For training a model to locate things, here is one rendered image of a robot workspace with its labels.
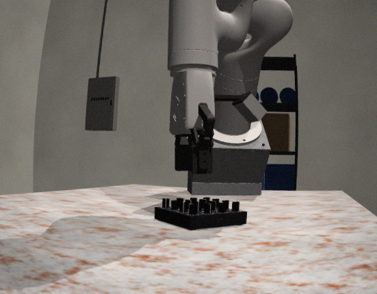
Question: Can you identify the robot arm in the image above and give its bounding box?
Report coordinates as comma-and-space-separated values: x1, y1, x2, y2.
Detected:
168, 0, 293, 146

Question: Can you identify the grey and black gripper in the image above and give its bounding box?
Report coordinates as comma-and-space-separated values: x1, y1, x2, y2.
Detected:
170, 68, 216, 174

